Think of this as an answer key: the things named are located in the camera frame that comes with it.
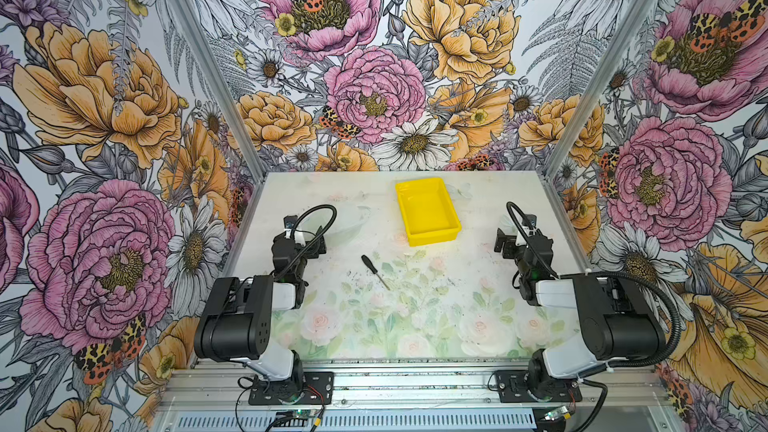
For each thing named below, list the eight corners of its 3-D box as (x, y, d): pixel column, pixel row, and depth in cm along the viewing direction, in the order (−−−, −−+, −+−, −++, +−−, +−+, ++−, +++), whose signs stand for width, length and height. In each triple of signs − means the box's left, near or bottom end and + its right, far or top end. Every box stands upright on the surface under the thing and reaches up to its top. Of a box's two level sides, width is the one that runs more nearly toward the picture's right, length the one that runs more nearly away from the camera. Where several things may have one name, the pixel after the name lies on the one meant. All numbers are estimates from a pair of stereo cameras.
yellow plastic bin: (407, 246, 102) (408, 236, 98) (396, 189, 119) (396, 178, 115) (459, 240, 104) (462, 230, 99) (440, 184, 121) (442, 174, 116)
